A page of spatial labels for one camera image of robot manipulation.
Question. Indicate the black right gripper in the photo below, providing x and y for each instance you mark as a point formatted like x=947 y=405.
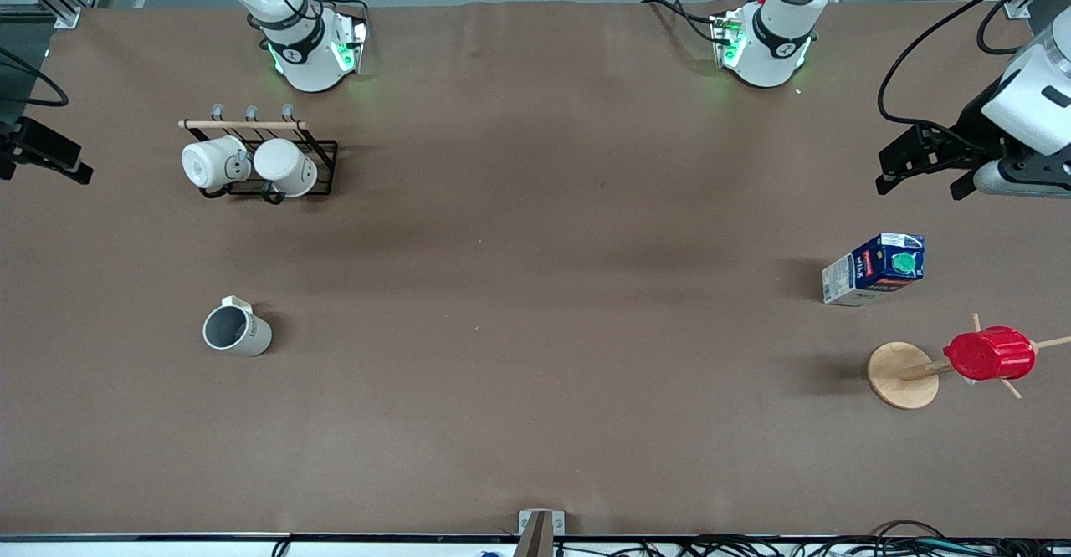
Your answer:
x=17 y=141

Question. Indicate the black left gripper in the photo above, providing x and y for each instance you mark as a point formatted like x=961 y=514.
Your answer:
x=973 y=132

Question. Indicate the blue white milk carton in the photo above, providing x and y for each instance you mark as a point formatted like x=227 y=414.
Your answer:
x=874 y=271

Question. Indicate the grey ceramic mug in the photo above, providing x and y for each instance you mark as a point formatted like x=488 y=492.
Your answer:
x=243 y=335

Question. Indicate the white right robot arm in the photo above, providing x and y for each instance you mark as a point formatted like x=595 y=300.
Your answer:
x=303 y=63

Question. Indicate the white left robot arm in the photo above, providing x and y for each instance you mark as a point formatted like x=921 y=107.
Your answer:
x=770 y=47

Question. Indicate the red plastic cup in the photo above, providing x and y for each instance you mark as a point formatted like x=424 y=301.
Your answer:
x=991 y=354

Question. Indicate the white mug with printed face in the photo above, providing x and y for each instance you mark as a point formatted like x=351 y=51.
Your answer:
x=209 y=162

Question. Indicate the wooden mug tree stand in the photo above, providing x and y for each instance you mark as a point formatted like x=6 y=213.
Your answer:
x=902 y=377

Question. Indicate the plain white mug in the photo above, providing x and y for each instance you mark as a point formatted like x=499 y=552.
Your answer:
x=286 y=166

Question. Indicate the grey metal camera bracket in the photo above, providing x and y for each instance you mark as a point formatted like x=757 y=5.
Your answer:
x=540 y=532

